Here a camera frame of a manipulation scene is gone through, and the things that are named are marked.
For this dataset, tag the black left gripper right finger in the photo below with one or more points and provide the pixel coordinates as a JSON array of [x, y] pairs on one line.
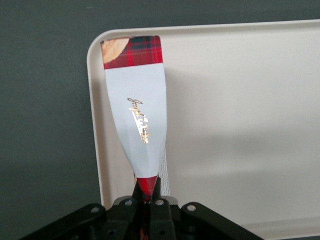
[[175, 222]]

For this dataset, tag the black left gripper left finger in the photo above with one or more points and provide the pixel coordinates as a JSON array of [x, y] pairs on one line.
[[120, 222]]

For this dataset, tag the red tartan cookie box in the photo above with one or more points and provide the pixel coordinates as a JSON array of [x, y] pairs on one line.
[[136, 105]]

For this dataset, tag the white plastic tray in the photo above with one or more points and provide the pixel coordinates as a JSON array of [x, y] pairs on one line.
[[237, 125]]

